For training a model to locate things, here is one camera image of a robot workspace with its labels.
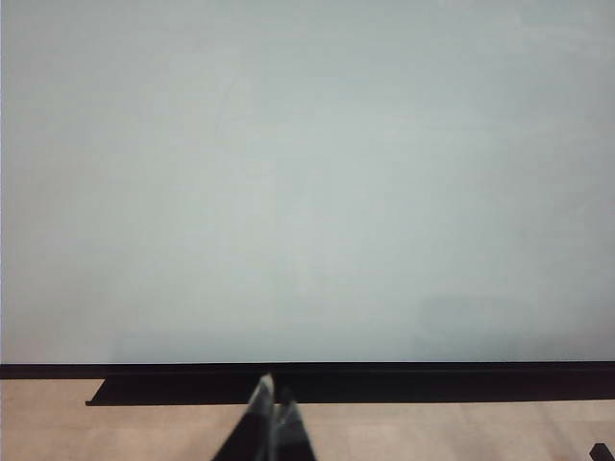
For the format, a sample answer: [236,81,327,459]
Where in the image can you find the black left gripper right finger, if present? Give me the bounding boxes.
[275,386,319,461]

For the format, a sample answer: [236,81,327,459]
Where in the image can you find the white whiteboard with black frame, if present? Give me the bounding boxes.
[0,0,615,381]

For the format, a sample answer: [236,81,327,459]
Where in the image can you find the long black pen tray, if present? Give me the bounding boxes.
[85,370,615,407]

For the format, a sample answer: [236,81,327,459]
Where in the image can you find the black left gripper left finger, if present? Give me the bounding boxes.
[209,373,276,461]

